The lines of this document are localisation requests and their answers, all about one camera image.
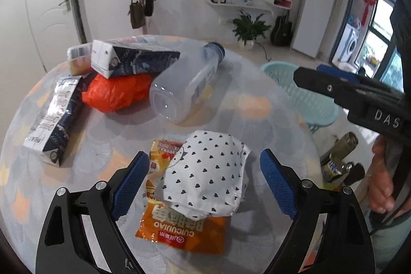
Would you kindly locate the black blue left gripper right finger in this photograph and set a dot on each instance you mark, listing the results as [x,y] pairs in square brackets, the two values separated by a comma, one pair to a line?
[328,233]

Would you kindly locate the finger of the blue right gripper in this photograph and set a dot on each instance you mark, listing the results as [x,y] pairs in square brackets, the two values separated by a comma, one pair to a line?
[336,72]

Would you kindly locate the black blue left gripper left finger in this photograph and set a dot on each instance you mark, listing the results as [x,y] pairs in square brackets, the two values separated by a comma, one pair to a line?
[63,246]

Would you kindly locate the white heart-pattern paper wrapper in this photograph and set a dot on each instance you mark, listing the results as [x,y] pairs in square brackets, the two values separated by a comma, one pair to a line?
[206,178]

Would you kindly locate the person's right hand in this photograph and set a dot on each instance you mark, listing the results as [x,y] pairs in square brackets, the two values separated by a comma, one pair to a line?
[380,184]

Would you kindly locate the white washing machine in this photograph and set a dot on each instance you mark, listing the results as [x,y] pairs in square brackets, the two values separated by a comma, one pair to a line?
[350,44]

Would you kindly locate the teal plastic laundry basket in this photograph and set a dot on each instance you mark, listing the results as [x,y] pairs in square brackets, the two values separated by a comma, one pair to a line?
[317,110]

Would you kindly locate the white refrigerator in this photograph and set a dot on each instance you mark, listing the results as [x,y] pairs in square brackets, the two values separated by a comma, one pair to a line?
[310,27]

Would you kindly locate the brown glass bottle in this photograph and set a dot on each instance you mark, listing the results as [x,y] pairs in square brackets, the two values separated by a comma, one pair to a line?
[333,167]

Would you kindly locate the black guitar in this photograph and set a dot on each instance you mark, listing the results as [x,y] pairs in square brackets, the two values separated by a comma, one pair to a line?
[282,32]

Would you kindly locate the pastel scallop pattern tablecloth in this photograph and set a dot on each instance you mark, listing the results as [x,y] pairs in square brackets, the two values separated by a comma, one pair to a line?
[240,100]

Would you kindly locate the dark blue white milk carton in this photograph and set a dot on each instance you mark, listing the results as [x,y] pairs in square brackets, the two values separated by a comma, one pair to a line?
[50,132]

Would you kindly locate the green potted plant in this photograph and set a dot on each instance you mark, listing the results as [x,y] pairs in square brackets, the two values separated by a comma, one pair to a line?
[248,30]

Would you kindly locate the orange snack bag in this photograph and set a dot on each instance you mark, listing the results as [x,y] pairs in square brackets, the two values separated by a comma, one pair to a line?
[162,224]

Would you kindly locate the orange plastic bag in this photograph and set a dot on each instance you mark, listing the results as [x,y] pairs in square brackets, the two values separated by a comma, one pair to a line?
[110,95]

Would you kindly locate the clear plastic bottle blue cap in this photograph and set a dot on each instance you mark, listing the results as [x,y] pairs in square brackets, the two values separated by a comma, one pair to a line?
[176,89]

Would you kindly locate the pink labelled plastic bottle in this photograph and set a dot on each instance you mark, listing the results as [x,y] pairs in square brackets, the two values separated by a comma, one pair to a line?
[79,59]

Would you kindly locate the brown hanging bag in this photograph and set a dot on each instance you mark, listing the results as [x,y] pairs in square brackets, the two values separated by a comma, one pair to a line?
[137,14]

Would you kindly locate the white wall shelf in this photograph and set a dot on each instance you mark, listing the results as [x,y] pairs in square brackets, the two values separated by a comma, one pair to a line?
[268,7]

